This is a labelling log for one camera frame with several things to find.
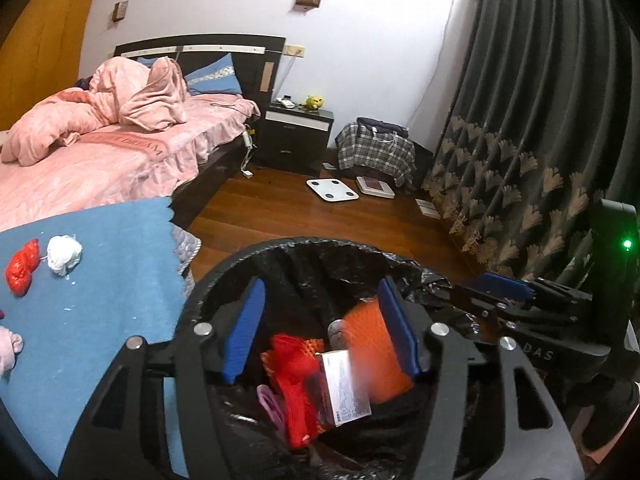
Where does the orange foam net sleeve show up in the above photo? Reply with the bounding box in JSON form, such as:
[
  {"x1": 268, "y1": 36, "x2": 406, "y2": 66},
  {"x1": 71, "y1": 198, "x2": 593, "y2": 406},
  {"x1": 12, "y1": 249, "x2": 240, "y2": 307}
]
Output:
[{"x1": 343, "y1": 298, "x2": 413, "y2": 404}]

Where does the red sock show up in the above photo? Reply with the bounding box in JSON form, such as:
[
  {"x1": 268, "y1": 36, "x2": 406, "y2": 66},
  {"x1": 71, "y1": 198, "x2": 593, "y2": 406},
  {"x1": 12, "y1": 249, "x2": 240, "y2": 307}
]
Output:
[{"x1": 260, "y1": 334, "x2": 324, "y2": 450}]

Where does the white blue alcohol pads box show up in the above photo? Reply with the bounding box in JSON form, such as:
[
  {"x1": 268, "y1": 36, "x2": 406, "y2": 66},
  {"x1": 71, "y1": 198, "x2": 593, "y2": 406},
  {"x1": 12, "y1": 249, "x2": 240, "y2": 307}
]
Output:
[{"x1": 320, "y1": 350, "x2": 371, "y2": 427}]

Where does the black trash bin with liner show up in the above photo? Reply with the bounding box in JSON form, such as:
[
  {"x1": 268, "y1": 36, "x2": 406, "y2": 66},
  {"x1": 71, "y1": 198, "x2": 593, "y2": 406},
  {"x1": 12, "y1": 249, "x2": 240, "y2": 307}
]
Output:
[{"x1": 176, "y1": 237, "x2": 480, "y2": 479}]

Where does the white bathroom scale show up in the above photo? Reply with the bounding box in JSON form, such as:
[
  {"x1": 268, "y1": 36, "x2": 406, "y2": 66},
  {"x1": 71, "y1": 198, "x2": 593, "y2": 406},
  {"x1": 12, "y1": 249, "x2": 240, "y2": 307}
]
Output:
[{"x1": 306, "y1": 178, "x2": 359, "y2": 203}]

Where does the blue table cloth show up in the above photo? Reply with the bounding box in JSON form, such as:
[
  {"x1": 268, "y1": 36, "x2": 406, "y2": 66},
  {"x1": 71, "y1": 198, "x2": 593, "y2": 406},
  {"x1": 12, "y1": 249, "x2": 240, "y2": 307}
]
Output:
[{"x1": 1, "y1": 198, "x2": 183, "y2": 479}]

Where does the book on floor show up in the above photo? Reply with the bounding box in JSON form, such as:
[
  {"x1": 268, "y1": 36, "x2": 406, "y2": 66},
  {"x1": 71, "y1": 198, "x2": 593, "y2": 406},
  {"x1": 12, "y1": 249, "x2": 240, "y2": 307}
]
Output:
[{"x1": 356, "y1": 176, "x2": 395, "y2": 200}]

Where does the dark patterned curtain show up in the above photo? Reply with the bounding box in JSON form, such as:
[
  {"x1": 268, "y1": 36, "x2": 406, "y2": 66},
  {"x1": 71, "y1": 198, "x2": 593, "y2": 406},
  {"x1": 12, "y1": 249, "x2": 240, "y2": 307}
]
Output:
[{"x1": 424, "y1": 0, "x2": 639, "y2": 287}]

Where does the bed with pink sheet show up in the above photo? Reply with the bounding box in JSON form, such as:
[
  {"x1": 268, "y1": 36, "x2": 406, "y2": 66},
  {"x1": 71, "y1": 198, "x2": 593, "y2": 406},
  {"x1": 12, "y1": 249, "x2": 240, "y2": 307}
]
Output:
[{"x1": 1, "y1": 94, "x2": 260, "y2": 231}]

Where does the black nightstand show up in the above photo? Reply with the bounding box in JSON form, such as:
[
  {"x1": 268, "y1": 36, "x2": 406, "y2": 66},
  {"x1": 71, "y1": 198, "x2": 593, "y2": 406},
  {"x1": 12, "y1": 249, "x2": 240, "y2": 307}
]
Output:
[{"x1": 255, "y1": 102, "x2": 334, "y2": 177}]

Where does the plaid bag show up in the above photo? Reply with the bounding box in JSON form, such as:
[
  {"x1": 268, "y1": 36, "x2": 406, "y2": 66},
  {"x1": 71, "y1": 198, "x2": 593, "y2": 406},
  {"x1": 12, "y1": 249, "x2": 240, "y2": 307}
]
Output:
[{"x1": 335, "y1": 117, "x2": 416, "y2": 188}]

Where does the white crumpled tissue ball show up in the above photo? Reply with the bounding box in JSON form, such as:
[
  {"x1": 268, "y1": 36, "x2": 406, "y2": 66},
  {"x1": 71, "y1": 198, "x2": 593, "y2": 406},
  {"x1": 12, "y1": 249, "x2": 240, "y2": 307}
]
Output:
[{"x1": 47, "y1": 235, "x2": 82, "y2": 276}]

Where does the yellow plush toy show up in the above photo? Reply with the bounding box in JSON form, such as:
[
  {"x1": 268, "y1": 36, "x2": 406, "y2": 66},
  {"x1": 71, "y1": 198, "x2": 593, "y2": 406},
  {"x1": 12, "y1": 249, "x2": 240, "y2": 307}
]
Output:
[{"x1": 300, "y1": 96, "x2": 324, "y2": 112}]

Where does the red plastic bag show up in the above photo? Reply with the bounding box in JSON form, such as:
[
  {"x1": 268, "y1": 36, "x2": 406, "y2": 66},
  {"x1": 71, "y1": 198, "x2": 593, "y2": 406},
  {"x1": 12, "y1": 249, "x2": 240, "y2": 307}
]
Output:
[{"x1": 4, "y1": 238, "x2": 40, "y2": 297}]

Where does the blue pillow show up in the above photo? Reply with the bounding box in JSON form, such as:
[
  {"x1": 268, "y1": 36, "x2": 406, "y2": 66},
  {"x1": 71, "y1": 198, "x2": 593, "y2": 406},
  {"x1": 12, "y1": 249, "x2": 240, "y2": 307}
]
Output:
[{"x1": 184, "y1": 53, "x2": 242, "y2": 96}]

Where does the pink crumpled duvet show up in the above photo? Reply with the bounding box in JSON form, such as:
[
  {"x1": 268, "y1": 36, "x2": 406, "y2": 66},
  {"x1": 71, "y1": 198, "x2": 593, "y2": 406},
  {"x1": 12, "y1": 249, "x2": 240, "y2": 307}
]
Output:
[{"x1": 1, "y1": 56, "x2": 188, "y2": 167}]

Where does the pink sock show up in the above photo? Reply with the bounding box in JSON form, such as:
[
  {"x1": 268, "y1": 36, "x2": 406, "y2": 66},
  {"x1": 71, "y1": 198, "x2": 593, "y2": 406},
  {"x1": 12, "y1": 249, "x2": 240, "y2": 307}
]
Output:
[{"x1": 0, "y1": 326, "x2": 24, "y2": 375}]

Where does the black bed headboard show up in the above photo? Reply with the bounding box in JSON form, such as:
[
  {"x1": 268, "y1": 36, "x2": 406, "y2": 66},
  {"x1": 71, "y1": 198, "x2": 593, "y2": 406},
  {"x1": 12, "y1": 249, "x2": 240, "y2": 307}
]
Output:
[{"x1": 114, "y1": 34, "x2": 286, "y2": 112}]

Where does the wooden wardrobe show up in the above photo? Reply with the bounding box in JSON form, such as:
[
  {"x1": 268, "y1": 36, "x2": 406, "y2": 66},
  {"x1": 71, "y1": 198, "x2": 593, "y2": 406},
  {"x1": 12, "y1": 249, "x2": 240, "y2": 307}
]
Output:
[{"x1": 1, "y1": 0, "x2": 92, "y2": 130}]

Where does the white charger cable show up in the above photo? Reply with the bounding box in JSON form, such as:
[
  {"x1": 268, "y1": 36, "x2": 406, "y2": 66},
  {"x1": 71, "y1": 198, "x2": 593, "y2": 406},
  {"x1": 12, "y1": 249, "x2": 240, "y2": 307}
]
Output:
[{"x1": 240, "y1": 127, "x2": 256, "y2": 180}]

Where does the wall power socket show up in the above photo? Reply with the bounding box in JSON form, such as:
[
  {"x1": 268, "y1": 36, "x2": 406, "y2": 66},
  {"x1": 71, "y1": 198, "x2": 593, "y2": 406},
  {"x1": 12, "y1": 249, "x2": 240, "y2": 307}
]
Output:
[{"x1": 283, "y1": 44, "x2": 306, "y2": 58}]

